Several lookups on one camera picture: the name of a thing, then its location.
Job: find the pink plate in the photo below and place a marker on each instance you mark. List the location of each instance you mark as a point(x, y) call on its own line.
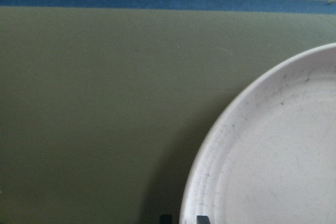
point(270, 156)

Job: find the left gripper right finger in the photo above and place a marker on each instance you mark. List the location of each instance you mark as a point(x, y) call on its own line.
point(202, 220)

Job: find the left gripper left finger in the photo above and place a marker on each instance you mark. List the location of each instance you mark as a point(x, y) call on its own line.
point(166, 219)

